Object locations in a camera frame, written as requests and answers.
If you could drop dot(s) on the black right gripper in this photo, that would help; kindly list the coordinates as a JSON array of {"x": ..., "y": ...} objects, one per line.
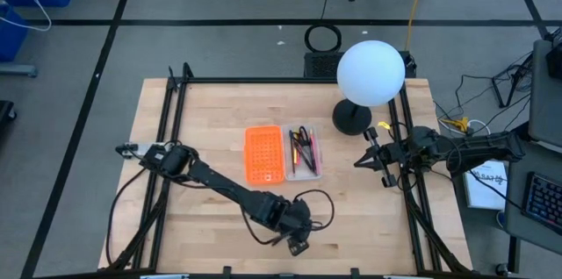
[{"x": 397, "y": 154}]

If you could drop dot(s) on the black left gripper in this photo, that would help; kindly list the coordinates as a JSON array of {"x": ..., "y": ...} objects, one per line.
[{"x": 298, "y": 226}]

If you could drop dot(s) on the pink highlighter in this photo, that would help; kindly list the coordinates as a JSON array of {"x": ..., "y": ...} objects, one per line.
[{"x": 315, "y": 152}]

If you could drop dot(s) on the yellow highlighter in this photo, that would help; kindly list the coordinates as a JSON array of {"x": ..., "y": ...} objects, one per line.
[{"x": 295, "y": 156}]

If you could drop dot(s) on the black scissors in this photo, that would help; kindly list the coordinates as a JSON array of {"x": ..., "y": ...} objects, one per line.
[{"x": 303, "y": 135}]

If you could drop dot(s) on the slim black pen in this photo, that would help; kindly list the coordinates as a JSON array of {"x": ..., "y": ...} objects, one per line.
[{"x": 292, "y": 138}]

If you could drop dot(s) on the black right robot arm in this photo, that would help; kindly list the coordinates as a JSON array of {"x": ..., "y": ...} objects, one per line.
[{"x": 478, "y": 152}]

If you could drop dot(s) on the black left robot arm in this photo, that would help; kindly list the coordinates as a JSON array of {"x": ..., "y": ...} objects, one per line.
[{"x": 219, "y": 187}]

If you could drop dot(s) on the clear plastic supply box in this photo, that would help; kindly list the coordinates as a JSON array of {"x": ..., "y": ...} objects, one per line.
[{"x": 303, "y": 177}]

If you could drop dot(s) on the black perforated electronics box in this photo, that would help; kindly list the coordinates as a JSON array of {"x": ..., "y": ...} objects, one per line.
[{"x": 320, "y": 66}]

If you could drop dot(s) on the yellow tag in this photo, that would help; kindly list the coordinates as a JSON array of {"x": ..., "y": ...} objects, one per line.
[{"x": 384, "y": 125}]

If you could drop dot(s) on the orange perforated plastic lid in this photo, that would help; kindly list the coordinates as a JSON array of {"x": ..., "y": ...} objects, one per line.
[{"x": 264, "y": 155}]

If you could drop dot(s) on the white globe lamp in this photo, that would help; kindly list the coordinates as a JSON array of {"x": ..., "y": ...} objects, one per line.
[{"x": 371, "y": 73}]

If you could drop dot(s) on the white paper booklet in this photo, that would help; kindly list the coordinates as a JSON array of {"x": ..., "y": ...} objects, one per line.
[{"x": 483, "y": 187}]

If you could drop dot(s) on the dark grey desk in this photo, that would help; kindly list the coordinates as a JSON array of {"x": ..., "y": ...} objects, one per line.
[{"x": 516, "y": 217}]

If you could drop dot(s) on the black caster wheel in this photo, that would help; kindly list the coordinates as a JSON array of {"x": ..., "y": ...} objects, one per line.
[{"x": 502, "y": 269}]

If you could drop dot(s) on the black backlit keyboard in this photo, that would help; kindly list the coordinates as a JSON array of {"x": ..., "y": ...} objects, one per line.
[{"x": 544, "y": 202}]

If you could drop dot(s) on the grey raised desk shelf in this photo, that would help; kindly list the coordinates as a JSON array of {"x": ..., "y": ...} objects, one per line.
[{"x": 546, "y": 95}]

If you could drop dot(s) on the black floor equipment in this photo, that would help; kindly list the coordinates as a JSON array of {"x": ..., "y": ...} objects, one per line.
[{"x": 6, "y": 116}]

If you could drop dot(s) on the grey metal table foot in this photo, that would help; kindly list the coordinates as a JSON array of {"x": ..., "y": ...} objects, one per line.
[{"x": 17, "y": 71}]

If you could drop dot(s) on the black frame clamp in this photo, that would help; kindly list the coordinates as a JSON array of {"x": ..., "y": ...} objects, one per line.
[
  {"x": 226, "y": 271},
  {"x": 355, "y": 272}
]

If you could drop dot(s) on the black aluminium table frame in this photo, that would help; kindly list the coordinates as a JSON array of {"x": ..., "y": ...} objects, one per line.
[{"x": 263, "y": 80}]

